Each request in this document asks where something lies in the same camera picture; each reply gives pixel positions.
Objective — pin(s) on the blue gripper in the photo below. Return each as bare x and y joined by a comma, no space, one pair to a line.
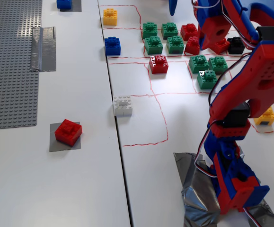
213,31

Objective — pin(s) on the red toy brick block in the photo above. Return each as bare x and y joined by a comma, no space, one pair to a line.
68,132
188,31
222,46
192,46
158,65

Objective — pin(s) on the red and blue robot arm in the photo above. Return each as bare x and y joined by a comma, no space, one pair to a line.
264,68

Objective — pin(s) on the black toy brick block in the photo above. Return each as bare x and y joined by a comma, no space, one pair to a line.
236,45

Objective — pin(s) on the green toy brick block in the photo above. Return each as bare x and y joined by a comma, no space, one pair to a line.
175,45
206,80
169,30
198,64
153,45
149,30
218,65

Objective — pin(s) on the blue toy brick block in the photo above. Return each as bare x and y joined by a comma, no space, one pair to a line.
112,46
64,4

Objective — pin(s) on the yellow toy brick block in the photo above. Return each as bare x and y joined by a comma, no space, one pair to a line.
110,17
267,117

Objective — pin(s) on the white toy brick block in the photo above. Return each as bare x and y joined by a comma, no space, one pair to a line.
122,106

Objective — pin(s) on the grey square tape marker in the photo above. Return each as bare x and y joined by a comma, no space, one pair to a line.
56,146

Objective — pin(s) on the blue plastic object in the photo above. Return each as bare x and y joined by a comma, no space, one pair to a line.
172,7

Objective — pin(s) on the grey studded baseplate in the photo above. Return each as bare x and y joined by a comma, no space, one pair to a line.
9,71

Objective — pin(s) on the crumpled silver duct tape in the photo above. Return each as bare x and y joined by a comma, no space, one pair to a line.
196,196

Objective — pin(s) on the grey duct tape strip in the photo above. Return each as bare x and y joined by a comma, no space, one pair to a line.
43,49

